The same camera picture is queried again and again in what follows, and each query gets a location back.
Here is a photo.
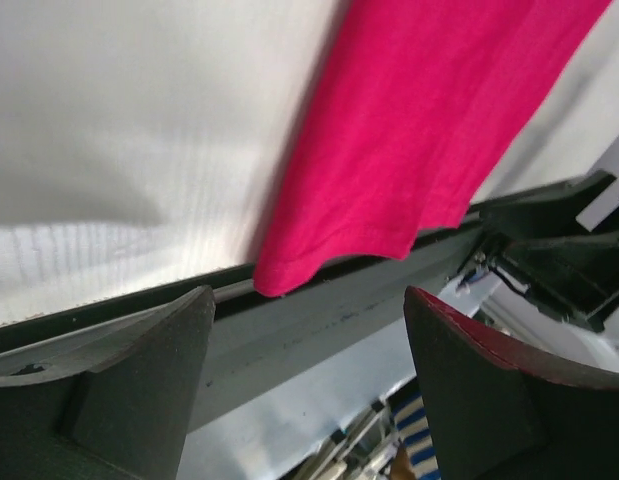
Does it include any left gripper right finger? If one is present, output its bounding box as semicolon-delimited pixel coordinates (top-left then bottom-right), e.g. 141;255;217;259
404;287;619;479

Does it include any magenta pink t shirt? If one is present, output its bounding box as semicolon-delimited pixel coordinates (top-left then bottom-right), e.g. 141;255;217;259
254;1;607;297

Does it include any aluminium front rail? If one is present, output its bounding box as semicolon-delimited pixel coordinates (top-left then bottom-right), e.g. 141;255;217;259
0;276;253;388

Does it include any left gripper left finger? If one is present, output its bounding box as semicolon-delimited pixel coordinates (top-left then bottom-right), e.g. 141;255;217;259
0;296;215;479

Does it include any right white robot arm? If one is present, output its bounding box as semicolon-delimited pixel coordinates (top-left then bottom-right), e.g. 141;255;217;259
457;171;619;333

